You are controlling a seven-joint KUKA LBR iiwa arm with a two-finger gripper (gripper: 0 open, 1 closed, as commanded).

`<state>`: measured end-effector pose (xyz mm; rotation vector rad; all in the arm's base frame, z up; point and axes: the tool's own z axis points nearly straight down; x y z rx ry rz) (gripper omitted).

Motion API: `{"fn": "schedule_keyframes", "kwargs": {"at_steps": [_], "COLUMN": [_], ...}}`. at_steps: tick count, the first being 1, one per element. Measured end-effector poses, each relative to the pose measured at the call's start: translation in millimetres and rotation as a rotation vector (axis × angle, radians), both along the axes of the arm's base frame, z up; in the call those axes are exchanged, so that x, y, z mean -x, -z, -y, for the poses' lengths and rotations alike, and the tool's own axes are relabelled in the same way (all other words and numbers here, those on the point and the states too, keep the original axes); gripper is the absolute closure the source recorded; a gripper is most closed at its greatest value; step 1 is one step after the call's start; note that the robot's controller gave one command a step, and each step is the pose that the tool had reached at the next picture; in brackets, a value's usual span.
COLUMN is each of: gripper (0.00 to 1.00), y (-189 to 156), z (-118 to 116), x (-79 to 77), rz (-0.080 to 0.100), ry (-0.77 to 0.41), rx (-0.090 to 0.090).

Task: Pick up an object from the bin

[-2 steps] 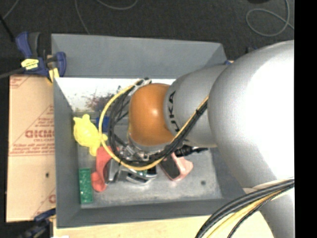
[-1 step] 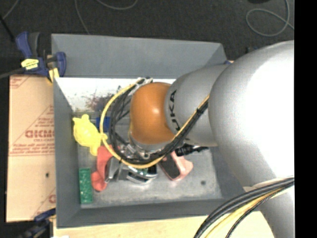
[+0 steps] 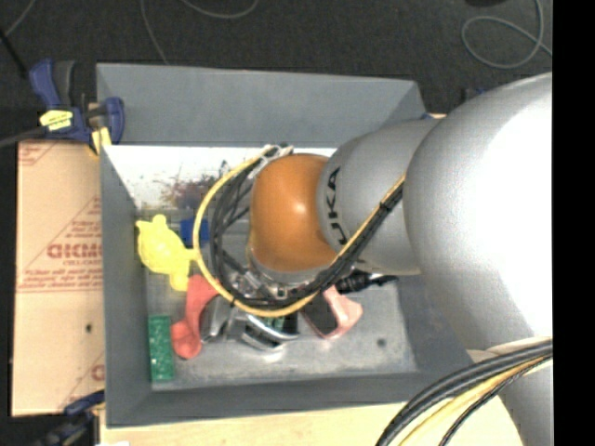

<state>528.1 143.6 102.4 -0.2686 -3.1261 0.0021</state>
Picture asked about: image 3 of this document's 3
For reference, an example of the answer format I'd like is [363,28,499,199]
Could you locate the red rubber toy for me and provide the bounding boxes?
[169,273,220,361]

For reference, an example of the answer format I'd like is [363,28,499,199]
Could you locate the dark green flat block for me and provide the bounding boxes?
[147,314,177,383]

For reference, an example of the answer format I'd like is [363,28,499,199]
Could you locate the yellow toy bear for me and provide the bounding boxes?
[135,214,194,292]

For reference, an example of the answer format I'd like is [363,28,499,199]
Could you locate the blue block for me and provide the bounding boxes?
[178,217,210,246]

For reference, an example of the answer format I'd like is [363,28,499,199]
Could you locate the pink sunglasses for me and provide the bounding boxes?
[300,284,364,341]

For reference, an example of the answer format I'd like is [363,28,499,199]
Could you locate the brown cardboard board, red print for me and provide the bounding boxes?
[9,138,108,417]

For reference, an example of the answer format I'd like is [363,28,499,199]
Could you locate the grey metal bin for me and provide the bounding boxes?
[95,62,471,427]

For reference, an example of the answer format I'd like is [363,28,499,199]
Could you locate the black cylinder on white bracket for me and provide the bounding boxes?
[334,270,399,295]

